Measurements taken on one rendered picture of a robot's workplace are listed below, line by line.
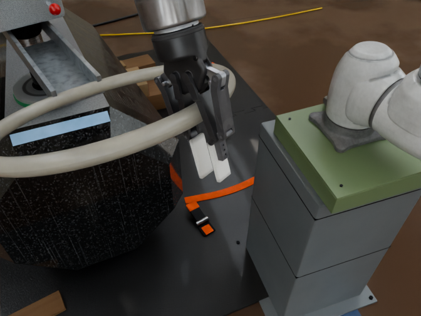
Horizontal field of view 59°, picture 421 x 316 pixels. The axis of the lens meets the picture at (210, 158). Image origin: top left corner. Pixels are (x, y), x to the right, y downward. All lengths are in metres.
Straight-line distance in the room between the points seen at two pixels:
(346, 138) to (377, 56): 0.25
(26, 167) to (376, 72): 0.82
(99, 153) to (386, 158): 0.86
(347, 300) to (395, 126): 1.04
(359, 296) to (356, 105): 1.06
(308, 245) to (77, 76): 0.84
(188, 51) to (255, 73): 2.64
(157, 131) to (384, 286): 1.61
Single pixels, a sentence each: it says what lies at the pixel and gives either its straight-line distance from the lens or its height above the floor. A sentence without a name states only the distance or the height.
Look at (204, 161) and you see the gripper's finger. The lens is 0.60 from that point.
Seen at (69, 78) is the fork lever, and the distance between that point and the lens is 1.05.
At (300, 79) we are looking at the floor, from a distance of 3.12.
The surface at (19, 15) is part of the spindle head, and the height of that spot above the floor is 1.18.
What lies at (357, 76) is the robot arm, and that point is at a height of 1.10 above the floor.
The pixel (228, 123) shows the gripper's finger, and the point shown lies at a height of 1.28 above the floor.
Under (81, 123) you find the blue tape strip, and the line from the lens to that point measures 1.34.
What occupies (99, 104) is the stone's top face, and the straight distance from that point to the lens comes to 1.37.
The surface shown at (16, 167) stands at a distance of 0.57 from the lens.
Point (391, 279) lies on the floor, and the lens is 2.01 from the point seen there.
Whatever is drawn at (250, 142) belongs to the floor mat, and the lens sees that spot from 2.42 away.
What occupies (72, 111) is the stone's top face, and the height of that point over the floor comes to 0.84.
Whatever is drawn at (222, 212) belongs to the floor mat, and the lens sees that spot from 2.02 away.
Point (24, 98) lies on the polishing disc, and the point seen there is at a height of 0.90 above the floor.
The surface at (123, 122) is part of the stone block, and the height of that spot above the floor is 0.78.
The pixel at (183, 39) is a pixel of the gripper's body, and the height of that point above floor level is 1.39.
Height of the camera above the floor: 1.61
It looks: 44 degrees down
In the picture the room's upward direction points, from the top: straight up
